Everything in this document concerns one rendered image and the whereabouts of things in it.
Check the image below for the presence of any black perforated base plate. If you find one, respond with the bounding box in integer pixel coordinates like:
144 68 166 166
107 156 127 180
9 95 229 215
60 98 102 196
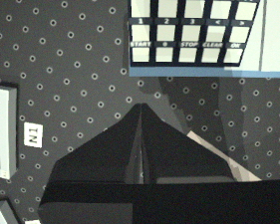
0 0 280 224

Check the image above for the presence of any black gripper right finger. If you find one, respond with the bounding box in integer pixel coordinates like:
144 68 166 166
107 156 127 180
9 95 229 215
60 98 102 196
141 104 235 184

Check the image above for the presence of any blue and white plate washer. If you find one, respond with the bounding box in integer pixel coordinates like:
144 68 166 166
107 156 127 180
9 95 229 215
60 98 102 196
128 0 280 78

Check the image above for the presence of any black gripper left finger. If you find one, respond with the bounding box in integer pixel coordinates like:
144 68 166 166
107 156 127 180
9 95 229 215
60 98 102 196
46 104 140 186

